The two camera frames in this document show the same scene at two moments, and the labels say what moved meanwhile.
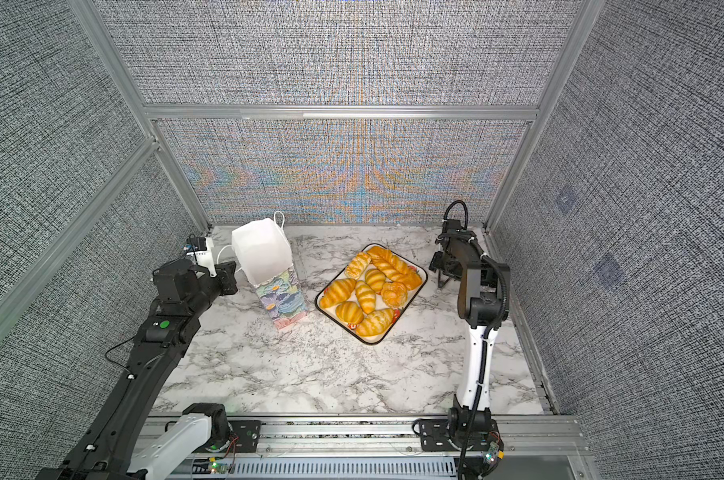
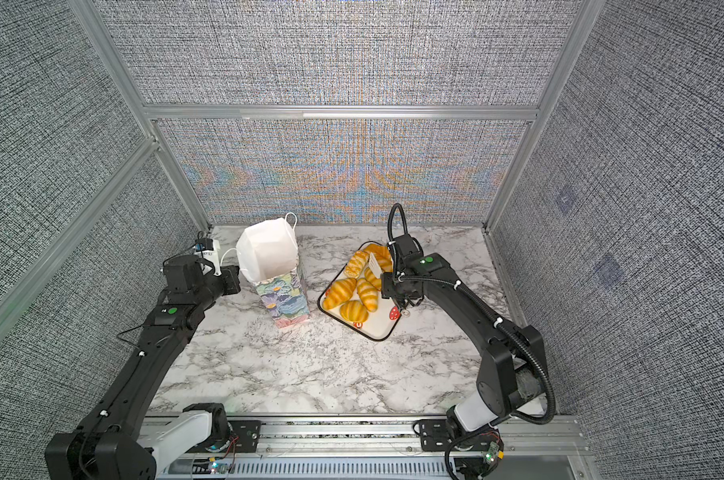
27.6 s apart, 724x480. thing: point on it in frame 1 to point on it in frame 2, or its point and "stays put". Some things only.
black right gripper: x=437 y=265 to x=387 y=289
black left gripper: x=227 y=278 stays put
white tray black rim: x=372 y=291 stays put
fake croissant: x=365 y=296 stays put
